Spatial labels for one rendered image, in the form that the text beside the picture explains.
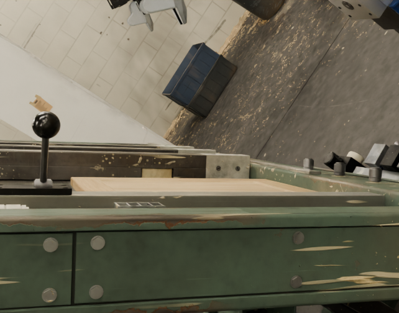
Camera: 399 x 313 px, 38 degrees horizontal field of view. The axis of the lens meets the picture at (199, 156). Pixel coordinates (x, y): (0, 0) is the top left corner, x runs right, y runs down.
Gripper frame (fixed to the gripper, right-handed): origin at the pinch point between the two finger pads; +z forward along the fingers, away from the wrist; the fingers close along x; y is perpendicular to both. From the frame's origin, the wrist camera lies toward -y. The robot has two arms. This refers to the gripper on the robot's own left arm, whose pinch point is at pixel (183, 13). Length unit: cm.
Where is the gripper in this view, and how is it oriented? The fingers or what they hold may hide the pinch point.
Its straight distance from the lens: 92.6
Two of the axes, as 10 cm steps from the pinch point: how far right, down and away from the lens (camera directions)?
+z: 4.5, 8.5, 2.8
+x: 2.1, 2.1, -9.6
